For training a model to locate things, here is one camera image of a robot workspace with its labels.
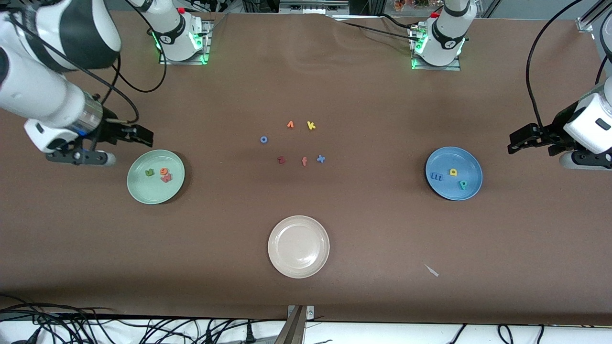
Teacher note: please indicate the blue foam letter m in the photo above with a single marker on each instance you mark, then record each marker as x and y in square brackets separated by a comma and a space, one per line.
[436, 177]

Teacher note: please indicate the blue plate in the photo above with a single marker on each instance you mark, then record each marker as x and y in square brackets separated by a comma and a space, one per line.
[454, 160]

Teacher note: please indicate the aluminium frame rail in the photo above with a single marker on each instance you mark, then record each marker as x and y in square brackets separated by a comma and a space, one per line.
[590, 16]

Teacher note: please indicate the metal table bracket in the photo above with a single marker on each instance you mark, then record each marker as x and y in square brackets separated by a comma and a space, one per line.
[296, 325]

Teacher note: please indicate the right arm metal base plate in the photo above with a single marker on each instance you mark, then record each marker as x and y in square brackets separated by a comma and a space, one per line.
[207, 45]

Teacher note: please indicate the grey metal background fixture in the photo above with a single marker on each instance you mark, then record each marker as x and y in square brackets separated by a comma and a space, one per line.
[311, 7]

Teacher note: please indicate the white tape scrap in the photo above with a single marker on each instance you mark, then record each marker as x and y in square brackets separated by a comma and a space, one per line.
[432, 272]

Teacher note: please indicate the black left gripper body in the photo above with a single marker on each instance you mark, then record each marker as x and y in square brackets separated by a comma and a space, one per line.
[554, 126]

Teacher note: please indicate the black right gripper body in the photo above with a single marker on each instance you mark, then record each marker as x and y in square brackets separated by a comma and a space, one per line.
[109, 132]

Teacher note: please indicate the colourful background items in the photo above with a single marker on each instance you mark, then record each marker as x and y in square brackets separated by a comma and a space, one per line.
[411, 5]

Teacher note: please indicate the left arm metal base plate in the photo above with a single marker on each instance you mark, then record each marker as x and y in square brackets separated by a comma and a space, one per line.
[437, 68]

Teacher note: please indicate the beige plate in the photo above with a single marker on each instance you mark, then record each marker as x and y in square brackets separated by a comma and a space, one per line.
[299, 246]

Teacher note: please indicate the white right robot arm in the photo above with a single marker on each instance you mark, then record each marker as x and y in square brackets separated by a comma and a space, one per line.
[43, 91]

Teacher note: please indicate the pink foam letter w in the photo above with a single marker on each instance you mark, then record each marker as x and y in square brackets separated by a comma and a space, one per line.
[166, 178]

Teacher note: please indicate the green plate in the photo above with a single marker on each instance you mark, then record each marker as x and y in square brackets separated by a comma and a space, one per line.
[153, 188]

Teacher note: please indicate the black power plug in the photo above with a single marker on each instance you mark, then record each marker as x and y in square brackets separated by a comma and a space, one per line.
[209, 337]
[249, 334]

